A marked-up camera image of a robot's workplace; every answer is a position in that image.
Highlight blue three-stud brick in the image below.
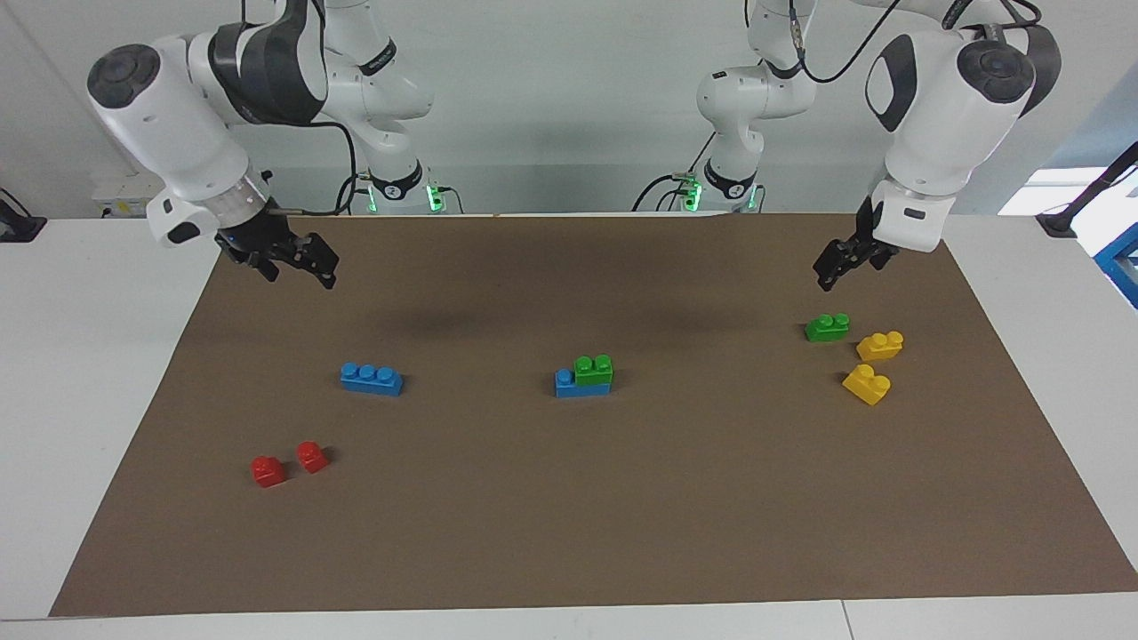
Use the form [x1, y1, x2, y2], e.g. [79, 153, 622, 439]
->
[555, 368, 613, 398]
[341, 361, 404, 397]

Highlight yellow two-stud brick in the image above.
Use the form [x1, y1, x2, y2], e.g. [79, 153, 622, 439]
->
[842, 364, 893, 407]
[856, 331, 905, 362]

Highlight white power strip box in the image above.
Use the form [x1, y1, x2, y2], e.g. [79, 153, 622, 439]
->
[92, 173, 165, 217]

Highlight black angled stand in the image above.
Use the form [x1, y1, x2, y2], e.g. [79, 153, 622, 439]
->
[1036, 140, 1138, 239]

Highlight black table clamp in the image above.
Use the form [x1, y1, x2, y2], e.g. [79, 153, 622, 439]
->
[0, 188, 47, 243]

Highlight brown table mat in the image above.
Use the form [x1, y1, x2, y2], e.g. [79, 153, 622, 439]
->
[49, 213, 1138, 617]

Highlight black right base cable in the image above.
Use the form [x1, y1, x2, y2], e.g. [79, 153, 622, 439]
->
[335, 172, 370, 216]

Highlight black base cable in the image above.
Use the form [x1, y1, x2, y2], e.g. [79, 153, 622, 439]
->
[335, 172, 370, 216]
[631, 132, 717, 214]

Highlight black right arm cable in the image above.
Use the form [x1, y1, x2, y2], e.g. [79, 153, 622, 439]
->
[240, 0, 358, 217]

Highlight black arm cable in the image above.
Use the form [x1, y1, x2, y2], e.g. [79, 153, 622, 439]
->
[240, 0, 358, 217]
[751, 0, 1043, 85]

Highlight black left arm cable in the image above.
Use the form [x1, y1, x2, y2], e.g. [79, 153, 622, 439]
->
[751, 0, 1043, 85]

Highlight black left base cable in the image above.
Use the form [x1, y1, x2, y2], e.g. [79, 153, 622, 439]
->
[631, 132, 717, 214]

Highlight blue metal frame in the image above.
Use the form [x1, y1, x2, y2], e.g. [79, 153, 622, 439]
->
[1094, 222, 1138, 310]

